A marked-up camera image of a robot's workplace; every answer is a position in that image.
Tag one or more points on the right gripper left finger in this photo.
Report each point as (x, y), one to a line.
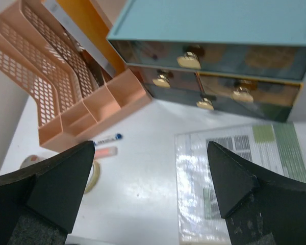
(39, 203)

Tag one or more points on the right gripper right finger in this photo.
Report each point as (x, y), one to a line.
(258, 205)

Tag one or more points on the clear document pouch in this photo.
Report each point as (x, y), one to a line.
(280, 148)

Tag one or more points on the orange folder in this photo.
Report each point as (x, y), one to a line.
(85, 25)

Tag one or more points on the grey tape roll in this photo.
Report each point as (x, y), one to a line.
(35, 159)

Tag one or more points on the pink yellow highlighter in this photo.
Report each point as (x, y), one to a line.
(105, 152)

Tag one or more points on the blue white marker pen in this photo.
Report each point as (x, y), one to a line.
(108, 139)

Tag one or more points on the pink plastic file organizer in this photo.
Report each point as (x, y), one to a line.
(36, 54)

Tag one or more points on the teal drawer cabinet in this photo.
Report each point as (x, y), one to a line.
(276, 23)

